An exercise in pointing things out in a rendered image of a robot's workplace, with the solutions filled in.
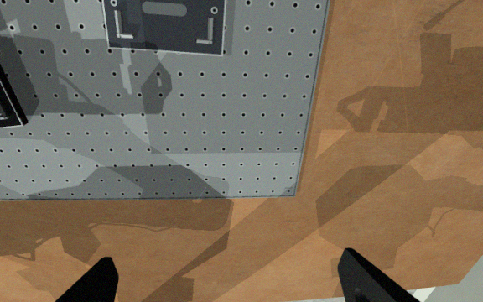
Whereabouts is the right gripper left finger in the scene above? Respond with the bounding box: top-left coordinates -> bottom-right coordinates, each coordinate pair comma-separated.
55,257 -> 119,302

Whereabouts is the grey flat base plate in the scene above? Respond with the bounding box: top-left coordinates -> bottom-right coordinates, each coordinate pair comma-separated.
0,0 -> 330,200

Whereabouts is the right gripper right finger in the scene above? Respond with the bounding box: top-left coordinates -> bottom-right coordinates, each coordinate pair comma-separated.
337,247 -> 420,302

